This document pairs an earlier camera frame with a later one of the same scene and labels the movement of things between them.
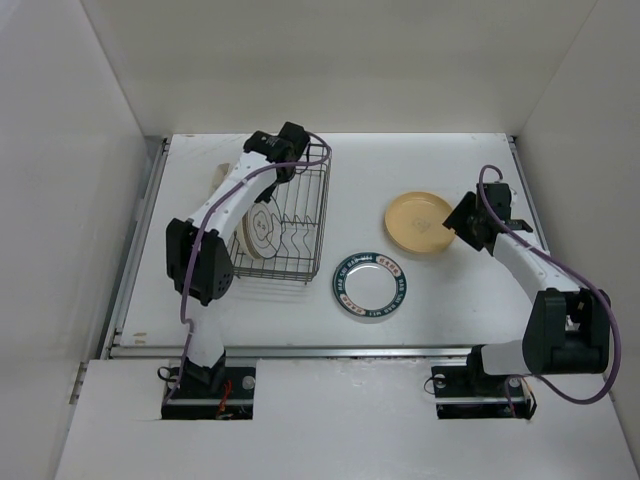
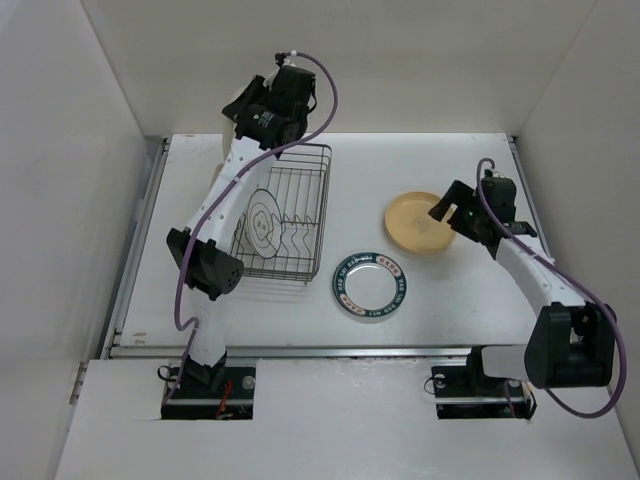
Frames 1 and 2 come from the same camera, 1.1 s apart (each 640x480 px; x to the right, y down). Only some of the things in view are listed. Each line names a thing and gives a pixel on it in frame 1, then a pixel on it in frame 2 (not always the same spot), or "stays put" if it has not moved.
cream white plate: x=246 y=234 → x=228 y=135
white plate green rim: x=265 y=229 stays put
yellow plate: x=414 y=222 stays put
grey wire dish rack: x=282 y=235 stays put
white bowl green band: x=370 y=284 stays put
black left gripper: x=265 y=196 → x=256 y=89
